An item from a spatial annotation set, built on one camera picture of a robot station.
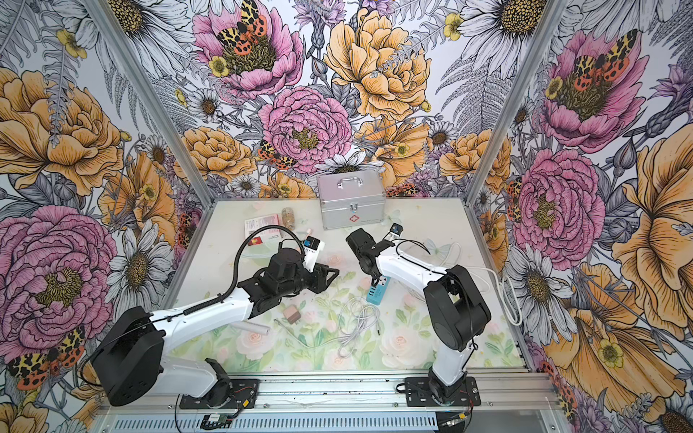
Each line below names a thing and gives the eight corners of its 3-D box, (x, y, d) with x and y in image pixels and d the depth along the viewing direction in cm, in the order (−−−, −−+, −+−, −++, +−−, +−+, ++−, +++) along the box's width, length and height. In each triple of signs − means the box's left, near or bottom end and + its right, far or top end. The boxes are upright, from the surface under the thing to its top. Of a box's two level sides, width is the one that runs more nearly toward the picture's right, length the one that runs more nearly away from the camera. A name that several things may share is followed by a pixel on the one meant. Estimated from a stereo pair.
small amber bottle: (283, 231, 113) (281, 225, 110) (283, 214, 119) (282, 208, 116) (294, 230, 113) (293, 224, 110) (294, 213, 119) (293, 207, 116)
